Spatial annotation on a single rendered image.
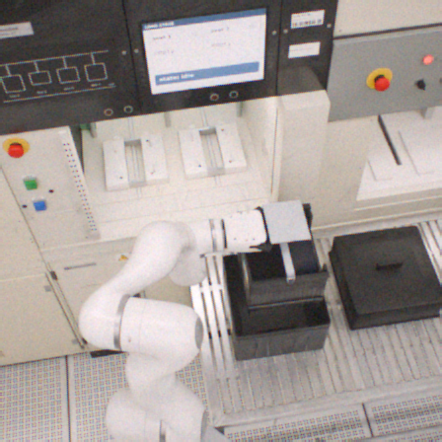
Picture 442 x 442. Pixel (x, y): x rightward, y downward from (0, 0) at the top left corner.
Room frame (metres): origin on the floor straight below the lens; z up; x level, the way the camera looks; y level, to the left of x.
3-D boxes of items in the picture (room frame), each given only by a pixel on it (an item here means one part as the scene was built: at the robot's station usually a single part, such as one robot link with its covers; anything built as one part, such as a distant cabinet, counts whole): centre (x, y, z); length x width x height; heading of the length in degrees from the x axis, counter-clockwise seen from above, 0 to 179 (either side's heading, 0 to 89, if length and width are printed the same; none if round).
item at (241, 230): (0.89, -0.06, 1.25); 0.11 x 0.10 x 0.07; 96
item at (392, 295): (1.00, -0.53, 0.83); 0.29 x 0.29 x 0.13; 6
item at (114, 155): (1.45, 0.27, 0.89); 0.22 x 0.21 x 0.04; 7
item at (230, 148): (1.49, 0.00, 0.89); 0.22 x 0.21 x 0.04; 7
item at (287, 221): (0.90, -0.17, 1.11); 0.24 x 0.20 x 0.32; 6
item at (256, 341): (0.90, -0.16, 0.85); 0.28 x 0.28 x 0.17; 6
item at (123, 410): (0.48, 0.18, 1.07); 0.19 x 0.12 x 0.24; 79
